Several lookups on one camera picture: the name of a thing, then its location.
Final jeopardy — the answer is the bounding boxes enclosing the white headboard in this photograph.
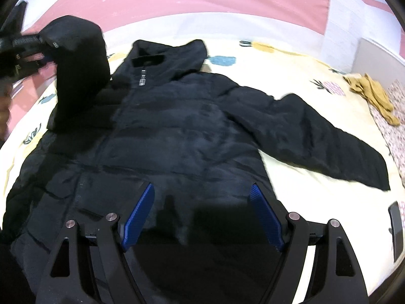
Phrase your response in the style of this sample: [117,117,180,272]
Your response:
[351,38,405,89]

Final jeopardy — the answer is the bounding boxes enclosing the mustard yellow garment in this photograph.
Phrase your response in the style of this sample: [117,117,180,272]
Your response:
[343,73,401,126]

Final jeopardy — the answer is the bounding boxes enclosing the floral patterned pillow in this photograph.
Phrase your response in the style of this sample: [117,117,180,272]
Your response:
[369,80,405,185]

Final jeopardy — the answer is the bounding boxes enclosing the black puffer jacket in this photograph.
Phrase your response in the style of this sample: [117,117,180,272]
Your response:
[0,14,391,304]

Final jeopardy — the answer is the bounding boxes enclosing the person's left hand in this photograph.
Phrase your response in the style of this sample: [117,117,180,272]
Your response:
[0,96,11,140]

